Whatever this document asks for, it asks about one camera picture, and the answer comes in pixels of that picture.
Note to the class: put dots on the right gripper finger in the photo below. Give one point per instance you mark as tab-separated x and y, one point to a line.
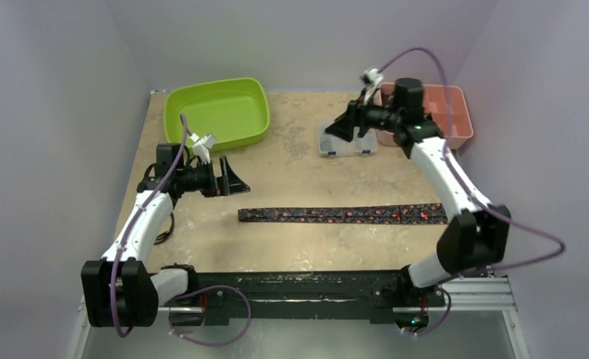
350	115
342	128

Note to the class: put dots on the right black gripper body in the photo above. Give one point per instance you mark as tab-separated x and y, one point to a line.
358	120

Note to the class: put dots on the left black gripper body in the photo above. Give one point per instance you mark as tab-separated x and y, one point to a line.
199	179

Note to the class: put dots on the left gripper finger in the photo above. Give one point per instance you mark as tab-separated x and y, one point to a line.
226	169
231	184

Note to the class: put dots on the dark floral patterned tie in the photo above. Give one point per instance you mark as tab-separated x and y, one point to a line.
400	214

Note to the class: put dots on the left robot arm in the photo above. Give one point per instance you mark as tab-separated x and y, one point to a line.
118	290

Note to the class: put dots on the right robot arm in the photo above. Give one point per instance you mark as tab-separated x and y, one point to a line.
476	234

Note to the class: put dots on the clear plastic parts box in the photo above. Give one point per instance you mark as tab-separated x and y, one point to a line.
331	146

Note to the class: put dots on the green plastic tub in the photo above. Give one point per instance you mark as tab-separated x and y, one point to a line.
235	111

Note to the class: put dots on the pink divided organizer tray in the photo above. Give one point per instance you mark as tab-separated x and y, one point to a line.
434	102

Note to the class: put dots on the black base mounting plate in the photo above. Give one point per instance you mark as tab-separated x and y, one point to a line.
378	296

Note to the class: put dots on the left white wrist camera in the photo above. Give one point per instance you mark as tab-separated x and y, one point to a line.
202	145

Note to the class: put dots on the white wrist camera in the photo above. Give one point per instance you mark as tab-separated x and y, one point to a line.
202	145
371	78

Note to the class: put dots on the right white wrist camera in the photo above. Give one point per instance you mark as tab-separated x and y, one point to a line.
371	78

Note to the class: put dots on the aluminium frame rail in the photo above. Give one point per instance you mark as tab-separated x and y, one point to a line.
482	323

